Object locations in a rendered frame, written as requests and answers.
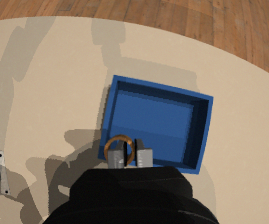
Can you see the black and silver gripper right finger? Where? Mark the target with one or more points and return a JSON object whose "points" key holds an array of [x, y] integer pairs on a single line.
{"points": [[143, 156]]}

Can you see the bronze ring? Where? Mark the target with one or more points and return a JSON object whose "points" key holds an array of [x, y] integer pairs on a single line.
{"points": [[124, 138]]}

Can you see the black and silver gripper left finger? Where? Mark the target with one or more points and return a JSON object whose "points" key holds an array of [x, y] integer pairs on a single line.
{"points": [[117, 158]]}

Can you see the blue crate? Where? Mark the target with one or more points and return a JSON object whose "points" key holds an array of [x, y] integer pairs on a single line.
{"points": [[174, 122]]}

